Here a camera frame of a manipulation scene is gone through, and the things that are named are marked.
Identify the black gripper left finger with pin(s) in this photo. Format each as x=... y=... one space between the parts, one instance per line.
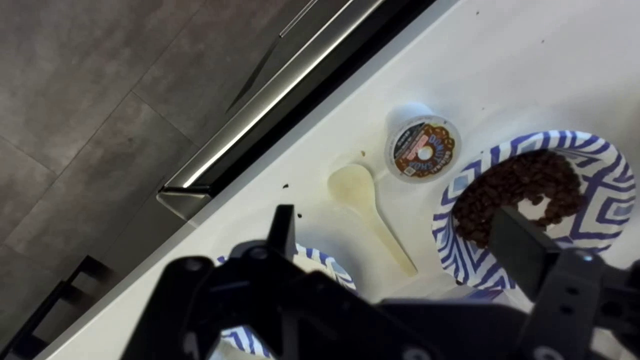
x=266 y=306

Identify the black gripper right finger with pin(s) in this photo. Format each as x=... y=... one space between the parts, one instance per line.
x=566 y=301

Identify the coffee pod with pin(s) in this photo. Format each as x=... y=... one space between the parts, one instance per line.
x=423 y=149

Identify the pile of coffee grounds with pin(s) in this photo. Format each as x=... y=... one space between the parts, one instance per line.
x=520 y=186

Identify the blue patterned paper plate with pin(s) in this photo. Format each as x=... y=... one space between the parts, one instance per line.
x=326 y=267
x=603 y=200

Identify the black metal stand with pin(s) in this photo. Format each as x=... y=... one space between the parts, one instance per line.
x=52 y=310

